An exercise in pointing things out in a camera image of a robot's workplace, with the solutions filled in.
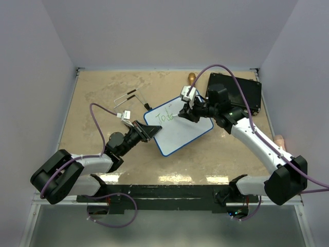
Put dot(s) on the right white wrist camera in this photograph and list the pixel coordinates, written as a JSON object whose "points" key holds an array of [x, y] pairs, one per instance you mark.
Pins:
{"points": [[188, 94]]}

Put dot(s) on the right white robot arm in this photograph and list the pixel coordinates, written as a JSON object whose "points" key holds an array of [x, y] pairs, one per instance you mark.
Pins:
{"points": [[285, 178]]}

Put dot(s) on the blue framed whiteboard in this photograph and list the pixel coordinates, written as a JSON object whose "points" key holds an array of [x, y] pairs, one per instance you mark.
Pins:
{"points": [[176, 132]]}

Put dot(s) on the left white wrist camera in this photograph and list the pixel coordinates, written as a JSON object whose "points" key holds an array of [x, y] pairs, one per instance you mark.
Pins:
{"points": [[125, 116]]}

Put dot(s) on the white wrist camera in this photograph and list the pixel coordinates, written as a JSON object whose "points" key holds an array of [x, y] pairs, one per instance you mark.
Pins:
{"points": [[188, 94], [125, 116]]}

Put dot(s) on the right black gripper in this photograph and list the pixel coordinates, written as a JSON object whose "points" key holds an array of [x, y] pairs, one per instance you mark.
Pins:
{"points": [[185, 111]]}

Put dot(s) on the black hard case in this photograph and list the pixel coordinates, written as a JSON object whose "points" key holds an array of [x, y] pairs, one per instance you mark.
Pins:
{"points": [[251, 89]]}

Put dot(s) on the black base frame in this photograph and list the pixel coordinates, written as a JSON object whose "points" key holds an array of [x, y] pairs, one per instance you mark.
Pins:
{"points": [[214, 198]]}

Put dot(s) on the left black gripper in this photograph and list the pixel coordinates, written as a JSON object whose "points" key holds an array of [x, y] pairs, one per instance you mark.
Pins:
{"points": [[146, 133]]}

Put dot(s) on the gold microphone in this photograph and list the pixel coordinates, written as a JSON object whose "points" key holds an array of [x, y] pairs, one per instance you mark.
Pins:
{"points": [[191, 79]]}

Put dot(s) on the wire whiteboard stand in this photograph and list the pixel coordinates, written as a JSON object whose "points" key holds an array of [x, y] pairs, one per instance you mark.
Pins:
{"points": [[133, 94]]}

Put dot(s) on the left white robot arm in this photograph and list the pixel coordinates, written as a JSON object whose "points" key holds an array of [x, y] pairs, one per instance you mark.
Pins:
{"points": [[65, 174]]}

